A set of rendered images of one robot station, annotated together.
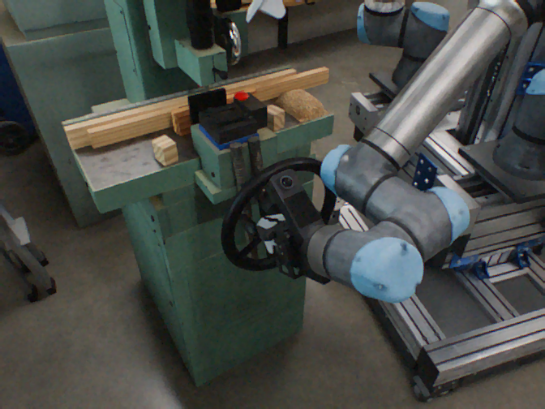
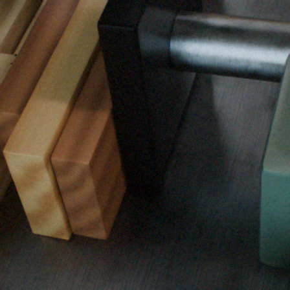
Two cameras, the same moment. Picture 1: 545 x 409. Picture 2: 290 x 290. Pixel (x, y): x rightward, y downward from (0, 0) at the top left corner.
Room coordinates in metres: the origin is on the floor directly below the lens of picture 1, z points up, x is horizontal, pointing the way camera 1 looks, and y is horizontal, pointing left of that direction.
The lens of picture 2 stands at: (0.71, 0.30, 1.17)
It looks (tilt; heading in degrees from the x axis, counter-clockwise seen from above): 49 degrees down; 324
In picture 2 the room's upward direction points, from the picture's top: 9 degrees counter-clockwise
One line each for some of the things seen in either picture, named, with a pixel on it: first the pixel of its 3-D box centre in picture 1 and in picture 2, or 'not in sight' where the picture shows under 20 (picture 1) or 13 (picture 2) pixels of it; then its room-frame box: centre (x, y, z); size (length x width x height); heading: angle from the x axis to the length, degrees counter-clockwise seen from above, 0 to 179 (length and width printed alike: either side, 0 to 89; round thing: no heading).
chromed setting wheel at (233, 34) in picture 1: (227, 40); not in sight; (1.16, 0.12, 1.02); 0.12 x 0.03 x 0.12; 32
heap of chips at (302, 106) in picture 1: (300, 100); not in sight; (1.02, -0.07, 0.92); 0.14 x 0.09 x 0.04; 32
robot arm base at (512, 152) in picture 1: (533, 144); not in sight; (0.89, -0.62, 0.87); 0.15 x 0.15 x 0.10
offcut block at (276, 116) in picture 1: (272, 118); not in sight; (0.92, 0.00, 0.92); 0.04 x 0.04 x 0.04; 45
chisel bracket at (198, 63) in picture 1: (202, 62); not in sight; (1.00, 0.17, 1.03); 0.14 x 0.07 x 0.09; 32
